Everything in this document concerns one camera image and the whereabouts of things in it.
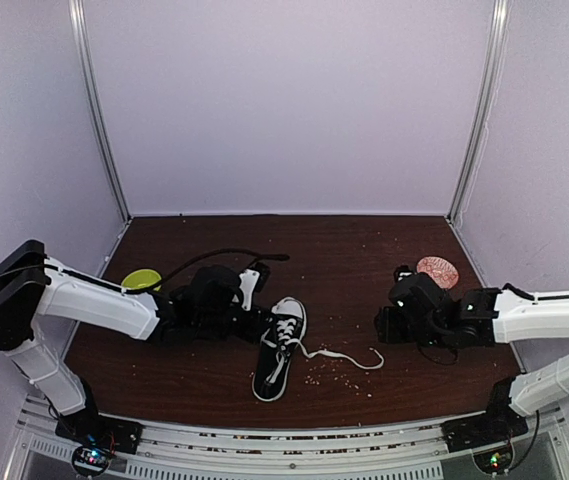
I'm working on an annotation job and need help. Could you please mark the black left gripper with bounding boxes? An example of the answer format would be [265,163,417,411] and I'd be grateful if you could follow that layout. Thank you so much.
[196,303,278,344]

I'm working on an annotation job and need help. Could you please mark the white shoelace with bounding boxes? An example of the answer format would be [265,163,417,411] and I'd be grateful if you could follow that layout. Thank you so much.
[260,331,385,376]

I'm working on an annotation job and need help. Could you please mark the black white canvas sneaker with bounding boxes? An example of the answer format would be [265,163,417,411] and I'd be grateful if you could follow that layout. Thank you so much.
[252,297,307,402]

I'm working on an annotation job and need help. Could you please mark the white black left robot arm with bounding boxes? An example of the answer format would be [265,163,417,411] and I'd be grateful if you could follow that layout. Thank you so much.
[0,240,270,444]

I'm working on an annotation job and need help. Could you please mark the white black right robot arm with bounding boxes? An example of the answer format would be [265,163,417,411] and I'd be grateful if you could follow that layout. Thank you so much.
[374,273,569,442]

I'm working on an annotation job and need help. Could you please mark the pink patterned bowl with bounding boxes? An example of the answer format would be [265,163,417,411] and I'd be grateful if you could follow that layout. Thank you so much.
[416,256,460,290]

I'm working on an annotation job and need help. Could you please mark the green plastic bowl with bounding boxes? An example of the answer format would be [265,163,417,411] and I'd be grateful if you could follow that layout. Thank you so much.
[121,268,162,291]

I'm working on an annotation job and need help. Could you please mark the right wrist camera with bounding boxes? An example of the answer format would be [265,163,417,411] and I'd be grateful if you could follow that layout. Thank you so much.
[393,265,415,283]

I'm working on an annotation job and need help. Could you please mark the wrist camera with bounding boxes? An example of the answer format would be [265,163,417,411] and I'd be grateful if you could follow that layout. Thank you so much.
[393,265,415,283]
[238,262,270,311]

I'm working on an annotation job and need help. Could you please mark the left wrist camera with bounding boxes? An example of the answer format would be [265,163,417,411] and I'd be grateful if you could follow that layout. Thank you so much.
[238,262,270,311]

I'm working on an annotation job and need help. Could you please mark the black braided left cable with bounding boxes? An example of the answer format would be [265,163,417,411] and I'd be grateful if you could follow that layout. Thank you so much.
[158,249,291,289]

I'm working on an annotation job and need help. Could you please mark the aluminium front rail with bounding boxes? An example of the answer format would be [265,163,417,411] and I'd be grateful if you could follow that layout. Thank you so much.
[0,395,569,479]

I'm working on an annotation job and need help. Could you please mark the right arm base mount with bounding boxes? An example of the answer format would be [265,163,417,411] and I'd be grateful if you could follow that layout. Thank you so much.
[441,414,529,476]

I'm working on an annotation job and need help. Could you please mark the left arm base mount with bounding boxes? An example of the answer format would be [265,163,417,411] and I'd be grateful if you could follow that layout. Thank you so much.
[55,415,143,478]

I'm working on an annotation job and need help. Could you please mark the right aluminium frame post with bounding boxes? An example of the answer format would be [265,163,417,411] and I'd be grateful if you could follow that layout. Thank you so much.
[447,0,511,227]

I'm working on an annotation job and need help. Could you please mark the aluminium frame post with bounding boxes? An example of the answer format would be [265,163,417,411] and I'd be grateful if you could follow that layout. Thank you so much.
[447,0,511,227]
[68,0,132,223]

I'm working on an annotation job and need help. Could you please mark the left aluminium frame post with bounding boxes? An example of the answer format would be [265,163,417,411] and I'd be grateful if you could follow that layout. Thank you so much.
[68,0,132,223]

